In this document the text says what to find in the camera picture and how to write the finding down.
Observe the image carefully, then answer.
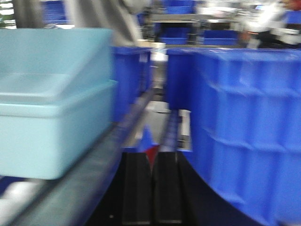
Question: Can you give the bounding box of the white roller conveyor track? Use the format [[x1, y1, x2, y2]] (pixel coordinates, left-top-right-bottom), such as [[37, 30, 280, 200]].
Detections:
[[159, 109, 182, 153]]

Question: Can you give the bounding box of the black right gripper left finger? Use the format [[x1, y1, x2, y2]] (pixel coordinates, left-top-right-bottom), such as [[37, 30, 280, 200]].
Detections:
[[85, 153, 152, 226]]

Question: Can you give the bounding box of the dark blue crate behind bins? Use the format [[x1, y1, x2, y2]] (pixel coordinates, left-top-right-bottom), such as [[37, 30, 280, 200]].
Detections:
[[112, 47, 152, 122]]

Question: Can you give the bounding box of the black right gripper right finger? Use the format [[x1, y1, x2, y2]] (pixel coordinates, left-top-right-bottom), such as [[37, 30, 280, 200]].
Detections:
[[153, 152, 259, 226]]

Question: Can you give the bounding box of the large dark blue crate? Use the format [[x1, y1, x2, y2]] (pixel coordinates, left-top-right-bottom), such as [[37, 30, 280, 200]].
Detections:
[[166, 48, 301, 226]]

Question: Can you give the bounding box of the light blue plastic bin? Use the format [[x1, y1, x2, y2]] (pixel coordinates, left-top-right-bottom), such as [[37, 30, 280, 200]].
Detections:
[[0, 80, 117, 180], [0, 28, 112, 104]]

